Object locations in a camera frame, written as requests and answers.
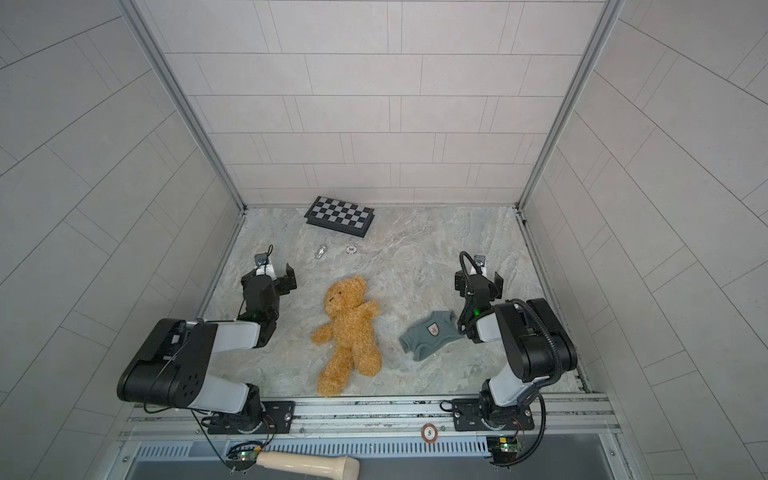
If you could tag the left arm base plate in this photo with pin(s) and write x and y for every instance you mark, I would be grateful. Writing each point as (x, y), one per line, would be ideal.
(276, 417)

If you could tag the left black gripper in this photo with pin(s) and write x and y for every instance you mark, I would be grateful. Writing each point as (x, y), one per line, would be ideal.
(291, 277)

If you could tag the grey-green teddy sweater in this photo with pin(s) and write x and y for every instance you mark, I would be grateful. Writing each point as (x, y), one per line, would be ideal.
(427, 336)

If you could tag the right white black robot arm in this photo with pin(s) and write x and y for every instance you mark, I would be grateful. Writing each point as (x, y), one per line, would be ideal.
(537, 349)

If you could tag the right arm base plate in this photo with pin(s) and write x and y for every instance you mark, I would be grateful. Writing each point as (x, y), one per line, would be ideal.
(472, 415)

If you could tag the left green circuit board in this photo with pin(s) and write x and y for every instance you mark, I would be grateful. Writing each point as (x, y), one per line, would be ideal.
(243, 456)

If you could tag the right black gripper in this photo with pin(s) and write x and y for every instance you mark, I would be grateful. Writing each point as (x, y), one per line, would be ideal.
(459, 284)

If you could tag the right green circuit board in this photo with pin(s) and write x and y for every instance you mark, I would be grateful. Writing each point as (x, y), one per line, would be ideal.
(503, 450)

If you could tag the aluminium mounting rail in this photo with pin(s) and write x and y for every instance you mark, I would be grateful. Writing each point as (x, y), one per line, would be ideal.
(404, 416)

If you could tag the round red white sticker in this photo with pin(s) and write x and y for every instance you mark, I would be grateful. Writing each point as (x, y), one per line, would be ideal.
(429, 433)

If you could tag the folded black white chessboard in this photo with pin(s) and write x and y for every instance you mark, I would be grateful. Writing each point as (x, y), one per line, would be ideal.
(340, 216)

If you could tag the green circuit board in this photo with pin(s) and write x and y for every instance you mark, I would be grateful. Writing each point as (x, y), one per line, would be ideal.
(503, 450)
(243, 456)

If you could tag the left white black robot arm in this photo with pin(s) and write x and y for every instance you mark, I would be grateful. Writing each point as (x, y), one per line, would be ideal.
(170, 369)

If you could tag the beige wooden handle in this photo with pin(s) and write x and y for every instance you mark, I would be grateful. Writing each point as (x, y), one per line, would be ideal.
(338, 468)

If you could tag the tan teddy bear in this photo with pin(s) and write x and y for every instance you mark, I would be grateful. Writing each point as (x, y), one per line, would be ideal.
(351, 331)

